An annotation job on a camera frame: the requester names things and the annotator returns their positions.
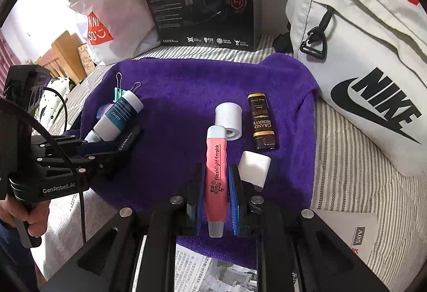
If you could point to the white spotted pillow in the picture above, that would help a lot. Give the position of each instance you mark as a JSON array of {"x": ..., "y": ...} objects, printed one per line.
[{"x": 56, "y": 88}]

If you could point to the purple towel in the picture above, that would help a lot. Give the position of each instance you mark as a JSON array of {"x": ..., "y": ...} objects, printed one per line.
[{"x": 180, "y": 85}]

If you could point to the green binder clip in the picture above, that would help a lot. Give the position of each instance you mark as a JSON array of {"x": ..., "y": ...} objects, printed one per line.
[{"x": 117, "y": 95}]

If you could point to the white tape roll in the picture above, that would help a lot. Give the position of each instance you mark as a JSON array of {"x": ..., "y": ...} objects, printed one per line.
[{"x": 228, "y": 118}]

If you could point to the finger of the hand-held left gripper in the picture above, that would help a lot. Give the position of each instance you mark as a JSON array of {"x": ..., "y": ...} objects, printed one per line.
[
  {"x": 116, "y": 155},
  {"x": 93, "y": 148}
]

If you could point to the person's left hand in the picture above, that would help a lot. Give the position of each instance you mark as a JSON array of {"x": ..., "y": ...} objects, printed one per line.
[{"x": 40, "y": 215}]

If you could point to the wooden furniture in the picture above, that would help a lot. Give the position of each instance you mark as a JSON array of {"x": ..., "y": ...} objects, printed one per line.
[{"x": 63, "y": 45}]

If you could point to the patterned cardboard box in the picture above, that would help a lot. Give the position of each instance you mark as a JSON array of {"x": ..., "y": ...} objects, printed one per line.
[{"x": 85, "y": 58}]

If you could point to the pink flashlight earpick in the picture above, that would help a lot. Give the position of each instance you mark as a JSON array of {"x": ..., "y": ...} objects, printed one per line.
[{"x": 216, "y": 178}]

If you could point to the white and blue bottle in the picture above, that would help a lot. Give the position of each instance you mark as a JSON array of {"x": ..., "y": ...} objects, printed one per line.
[{"x": 116, "y": 117}]

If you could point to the newspaper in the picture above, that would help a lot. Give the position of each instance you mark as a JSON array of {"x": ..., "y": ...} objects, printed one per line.
[{"x": 213, "y": 275}]

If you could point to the grey waist bag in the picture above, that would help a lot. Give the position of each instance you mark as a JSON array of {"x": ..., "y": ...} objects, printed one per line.
[{"x": 360, "y": 28}]

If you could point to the black and gold lighter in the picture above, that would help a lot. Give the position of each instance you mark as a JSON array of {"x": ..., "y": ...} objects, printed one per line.
[{"x": 263, "y": 122}]

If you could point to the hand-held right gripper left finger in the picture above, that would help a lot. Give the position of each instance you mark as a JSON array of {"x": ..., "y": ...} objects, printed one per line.
[{"x": 199, "y": 202}]

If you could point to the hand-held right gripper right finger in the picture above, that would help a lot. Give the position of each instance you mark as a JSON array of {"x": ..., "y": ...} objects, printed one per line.
[{"x": 235, "y": 202}]

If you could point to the pink and blue eraser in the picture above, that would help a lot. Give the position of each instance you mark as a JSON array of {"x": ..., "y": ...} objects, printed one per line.
[{"x": 101, "y": 111}]

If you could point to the white charger plug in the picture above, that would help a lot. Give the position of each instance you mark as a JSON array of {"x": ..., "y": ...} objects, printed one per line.
[{"x": 255, "y": 167}]

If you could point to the person's left forearm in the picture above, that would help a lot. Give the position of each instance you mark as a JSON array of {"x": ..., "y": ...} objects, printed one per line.
[{"x": 13, "y": 262}]

